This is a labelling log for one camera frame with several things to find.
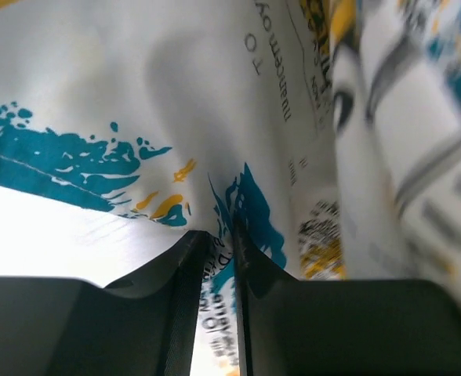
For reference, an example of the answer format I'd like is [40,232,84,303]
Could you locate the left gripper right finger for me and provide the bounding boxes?
[233,221,461,375]

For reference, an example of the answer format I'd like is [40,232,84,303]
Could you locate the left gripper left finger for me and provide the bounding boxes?
[0,231,209,375]

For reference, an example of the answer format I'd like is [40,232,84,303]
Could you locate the colourful printed shorts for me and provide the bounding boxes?
[0,1,461,375]

